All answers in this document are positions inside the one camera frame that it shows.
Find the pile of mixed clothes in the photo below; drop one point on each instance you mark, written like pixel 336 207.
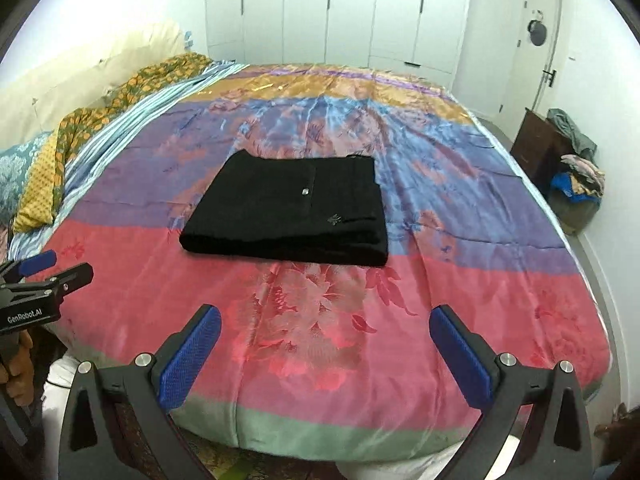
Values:
pixel 582 175

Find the dark wooden cabinet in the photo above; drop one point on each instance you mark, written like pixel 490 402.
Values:
pixel 535 145

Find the grey green garment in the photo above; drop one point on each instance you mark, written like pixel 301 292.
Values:
pixel 572 130

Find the black pants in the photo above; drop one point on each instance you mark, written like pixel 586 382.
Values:
pixel 280 210

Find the white wardrobe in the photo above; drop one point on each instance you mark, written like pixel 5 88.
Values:
pixel 350 10

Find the yellow dotted pillow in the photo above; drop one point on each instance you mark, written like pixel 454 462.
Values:
pixel 40 185

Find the cream headboard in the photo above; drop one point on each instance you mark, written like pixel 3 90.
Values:
pixel 75 75

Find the person's left hand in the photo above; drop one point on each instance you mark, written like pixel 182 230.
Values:
pixel 24 365

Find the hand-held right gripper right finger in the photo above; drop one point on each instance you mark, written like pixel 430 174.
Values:
pixel 460 360

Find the orange patterned blanket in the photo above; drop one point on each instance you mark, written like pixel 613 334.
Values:
pixel 125 120

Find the green yellow floral cloth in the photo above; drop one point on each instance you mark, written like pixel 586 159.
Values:
pixel 150 77

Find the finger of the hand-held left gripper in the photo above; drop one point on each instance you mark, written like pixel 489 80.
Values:
pixel 75 275
pixel 40 261

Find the colourful floral blanket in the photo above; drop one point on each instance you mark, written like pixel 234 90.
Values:
pixel 350 310

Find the olive laundry hamper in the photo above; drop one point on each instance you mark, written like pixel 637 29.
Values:
pixel 575 217

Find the white door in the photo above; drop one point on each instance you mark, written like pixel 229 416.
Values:
pixel 540 75

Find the dark brown object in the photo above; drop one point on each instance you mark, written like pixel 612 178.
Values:
pixel 617 435

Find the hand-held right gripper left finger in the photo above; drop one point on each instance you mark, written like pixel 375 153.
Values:
pixel 192 355

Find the round dark door hanging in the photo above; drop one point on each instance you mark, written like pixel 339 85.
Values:
pixel 538 34

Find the teal patterned pillow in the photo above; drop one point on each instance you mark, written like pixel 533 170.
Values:
pixel 15 170

